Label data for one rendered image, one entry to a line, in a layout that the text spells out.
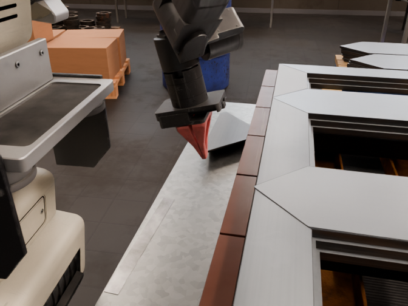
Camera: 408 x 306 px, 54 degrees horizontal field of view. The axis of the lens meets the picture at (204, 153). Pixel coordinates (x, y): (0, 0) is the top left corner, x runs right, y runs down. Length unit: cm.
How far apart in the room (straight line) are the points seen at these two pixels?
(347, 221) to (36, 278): 46
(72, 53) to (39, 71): 299
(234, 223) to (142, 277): 22
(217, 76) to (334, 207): 306
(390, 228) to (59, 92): 50
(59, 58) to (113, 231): 200
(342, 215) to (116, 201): 167
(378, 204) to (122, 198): 169
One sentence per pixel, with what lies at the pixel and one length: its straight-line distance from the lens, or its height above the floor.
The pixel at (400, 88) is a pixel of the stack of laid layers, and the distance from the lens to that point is 135.
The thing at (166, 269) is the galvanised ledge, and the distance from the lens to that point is 78.
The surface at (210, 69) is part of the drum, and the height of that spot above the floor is 22.
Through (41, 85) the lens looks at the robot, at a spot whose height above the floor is 104.
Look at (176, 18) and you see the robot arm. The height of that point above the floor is 114.
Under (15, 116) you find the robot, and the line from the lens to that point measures 52.
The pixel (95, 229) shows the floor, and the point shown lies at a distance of 202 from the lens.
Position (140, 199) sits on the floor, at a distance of 218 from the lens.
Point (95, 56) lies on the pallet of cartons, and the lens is 354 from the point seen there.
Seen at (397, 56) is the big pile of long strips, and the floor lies 85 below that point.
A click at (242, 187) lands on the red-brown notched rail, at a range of 74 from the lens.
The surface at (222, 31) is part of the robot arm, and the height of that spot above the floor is 111.
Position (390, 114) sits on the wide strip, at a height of 86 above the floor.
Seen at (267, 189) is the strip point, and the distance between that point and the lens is 67.
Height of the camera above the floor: 122
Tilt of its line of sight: 28 degrees down
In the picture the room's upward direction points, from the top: straight up
